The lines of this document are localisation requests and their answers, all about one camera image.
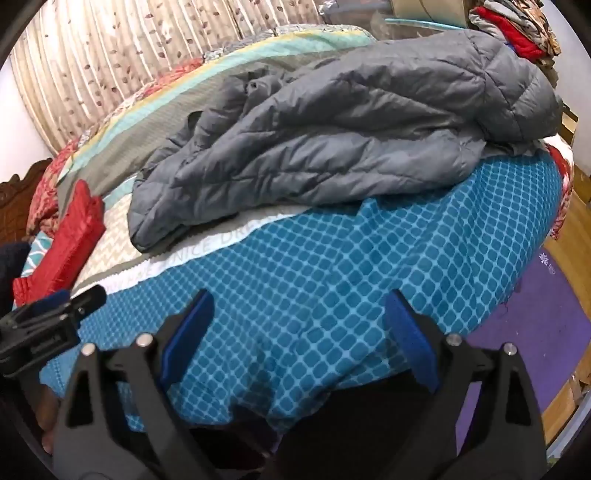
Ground carved wooden headboard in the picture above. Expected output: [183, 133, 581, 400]
[0, 158, 54, 245]

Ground pile of folded clothes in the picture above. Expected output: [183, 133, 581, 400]
[467, 0, 561, 70]

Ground leaf print curtain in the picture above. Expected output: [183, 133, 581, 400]
[9, 0, 333, 155]

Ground blue checked blanket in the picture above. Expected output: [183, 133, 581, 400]
[39, 150, 565, 435]

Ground grey puffer jacket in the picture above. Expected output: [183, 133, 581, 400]
[128, 28, 565, 253]

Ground purple floor mat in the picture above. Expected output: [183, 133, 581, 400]
[455, 247, 591, 428]

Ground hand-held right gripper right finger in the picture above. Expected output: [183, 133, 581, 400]
[384, 290, 549, 480]

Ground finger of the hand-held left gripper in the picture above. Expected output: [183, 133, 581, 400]
[18, 285, 107, 324]

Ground red quilted garment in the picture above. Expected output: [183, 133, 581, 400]
[12, 180, 107, 306]

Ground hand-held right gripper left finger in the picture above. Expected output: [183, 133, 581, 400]
[52, 289, 216, 480]

